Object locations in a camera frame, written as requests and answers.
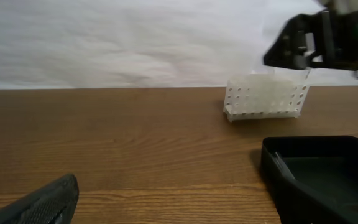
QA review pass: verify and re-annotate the black tray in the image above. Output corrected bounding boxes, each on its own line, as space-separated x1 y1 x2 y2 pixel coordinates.
260 135 358 224

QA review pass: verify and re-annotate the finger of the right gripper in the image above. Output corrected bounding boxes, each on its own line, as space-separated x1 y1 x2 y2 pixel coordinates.
262 13 316 70

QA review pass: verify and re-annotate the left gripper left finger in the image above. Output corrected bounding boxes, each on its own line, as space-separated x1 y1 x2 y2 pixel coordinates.
0 173 80 224

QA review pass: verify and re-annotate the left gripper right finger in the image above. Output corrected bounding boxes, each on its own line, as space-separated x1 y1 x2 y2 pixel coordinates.
273 179 358 224

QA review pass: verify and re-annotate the white test tube rack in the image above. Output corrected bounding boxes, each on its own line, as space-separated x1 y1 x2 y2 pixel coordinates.
223 72 311 123

